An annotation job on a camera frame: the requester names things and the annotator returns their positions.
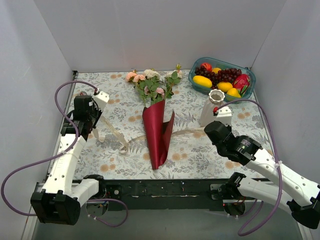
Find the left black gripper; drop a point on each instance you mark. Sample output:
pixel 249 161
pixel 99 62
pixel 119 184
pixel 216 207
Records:
pixel 92 116

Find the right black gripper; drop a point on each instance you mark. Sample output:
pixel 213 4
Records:
pixel 211 128

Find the cream ribbon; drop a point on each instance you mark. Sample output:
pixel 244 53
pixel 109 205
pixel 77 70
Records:
pixel 125 145

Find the peach rose stem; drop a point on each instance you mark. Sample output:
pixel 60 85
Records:
pixel 139 84

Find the dark red wrapping paper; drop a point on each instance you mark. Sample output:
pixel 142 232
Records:
pixel 158 133

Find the pink rose stem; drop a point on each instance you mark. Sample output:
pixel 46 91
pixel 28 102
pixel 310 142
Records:
pixel 153 96

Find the rose bud stem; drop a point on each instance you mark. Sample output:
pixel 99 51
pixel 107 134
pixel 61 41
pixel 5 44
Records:
pixel 172 78

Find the white rose stem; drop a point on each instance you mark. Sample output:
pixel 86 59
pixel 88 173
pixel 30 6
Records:
pixel 153 79

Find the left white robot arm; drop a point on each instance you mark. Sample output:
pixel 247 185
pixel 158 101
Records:
pixel 59 202

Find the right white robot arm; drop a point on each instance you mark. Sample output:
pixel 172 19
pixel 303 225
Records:
pixel 290 191

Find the white ribbed vase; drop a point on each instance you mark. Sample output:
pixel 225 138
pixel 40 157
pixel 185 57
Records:
pixel 215 99

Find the small metal can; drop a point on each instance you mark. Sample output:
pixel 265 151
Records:
pixel 82 93

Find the yellow pear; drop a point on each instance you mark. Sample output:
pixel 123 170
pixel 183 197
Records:
pixel 233 92

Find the yellow lemon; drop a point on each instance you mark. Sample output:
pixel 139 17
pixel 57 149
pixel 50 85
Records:
pixel 224 86

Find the teal plastic fruit basket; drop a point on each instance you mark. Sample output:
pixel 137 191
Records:
pixel 215 63

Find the yellow mango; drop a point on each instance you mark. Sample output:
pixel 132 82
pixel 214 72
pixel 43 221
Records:
pixel 202 81

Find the red dragon fruit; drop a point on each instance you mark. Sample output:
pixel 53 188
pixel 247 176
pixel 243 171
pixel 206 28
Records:
pixel 242 83

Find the purple grape bunch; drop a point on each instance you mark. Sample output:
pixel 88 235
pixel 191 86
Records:
pixel 226 75

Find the orange fruit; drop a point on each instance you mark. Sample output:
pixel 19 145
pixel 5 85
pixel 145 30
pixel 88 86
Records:
pixel 216 70

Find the floral table mat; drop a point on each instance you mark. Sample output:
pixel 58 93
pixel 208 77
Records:
pixel 190 156

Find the red apple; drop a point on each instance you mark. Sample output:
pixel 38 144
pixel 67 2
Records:
pixel 206 67

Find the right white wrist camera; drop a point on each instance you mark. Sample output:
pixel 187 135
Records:
pixel 223 115

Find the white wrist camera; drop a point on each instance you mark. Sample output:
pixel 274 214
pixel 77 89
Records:
pixel 101 98
pixel 223 115

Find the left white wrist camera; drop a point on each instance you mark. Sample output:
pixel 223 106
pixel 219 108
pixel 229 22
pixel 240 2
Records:
pixel 101 98

